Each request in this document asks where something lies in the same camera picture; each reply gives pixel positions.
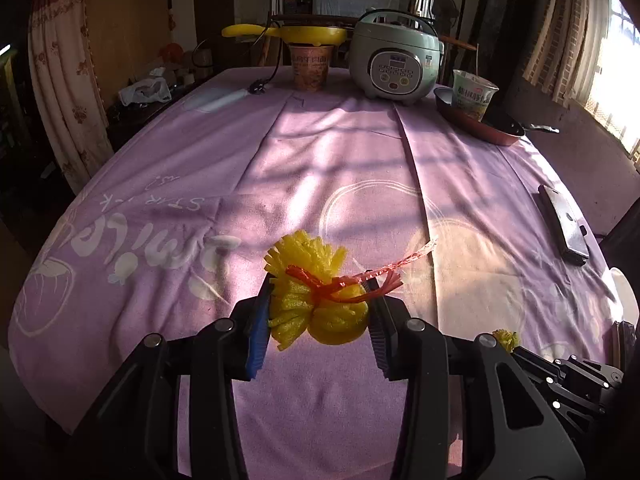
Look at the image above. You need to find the brown instant noodle cup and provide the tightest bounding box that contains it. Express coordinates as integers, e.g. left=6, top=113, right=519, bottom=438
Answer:
left=288, top=44, right=333, bottom=92

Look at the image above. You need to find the green instant noodle cup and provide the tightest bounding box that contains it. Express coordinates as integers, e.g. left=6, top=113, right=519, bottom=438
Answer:
left=451, top=70, right=499, bottom=122

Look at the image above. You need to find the floral white curtain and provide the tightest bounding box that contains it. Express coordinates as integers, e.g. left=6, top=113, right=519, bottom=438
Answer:
left=27, top=0, right=113, bottom=193

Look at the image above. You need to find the white plastic bag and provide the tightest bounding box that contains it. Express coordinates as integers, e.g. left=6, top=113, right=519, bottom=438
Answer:
left=118, top=67, right=171, bottom=106

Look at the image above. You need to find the red frying pan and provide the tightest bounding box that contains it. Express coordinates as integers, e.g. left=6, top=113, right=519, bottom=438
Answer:
left=434, top=87, right=560, bottom=146

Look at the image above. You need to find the window curtain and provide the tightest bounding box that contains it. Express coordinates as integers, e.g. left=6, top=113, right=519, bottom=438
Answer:
left=523, top=0, right=611, bottom=107

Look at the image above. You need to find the black power cable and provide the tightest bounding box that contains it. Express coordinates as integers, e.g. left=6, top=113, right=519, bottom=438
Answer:
left=246, top=0, right=286, bottom=96

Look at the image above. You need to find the mint green rice cooker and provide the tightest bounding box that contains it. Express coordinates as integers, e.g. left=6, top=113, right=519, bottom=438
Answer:
left=348, top=9, right=445, bottom=104

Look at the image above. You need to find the yellow foam fruit net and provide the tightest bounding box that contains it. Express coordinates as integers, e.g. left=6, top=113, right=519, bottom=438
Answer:
left=265, top=230, right=437, bottom=351

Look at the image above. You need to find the yellow vegetable scrap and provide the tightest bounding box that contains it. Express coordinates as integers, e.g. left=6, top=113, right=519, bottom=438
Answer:
left=491, top=328, right=521, bottom=353

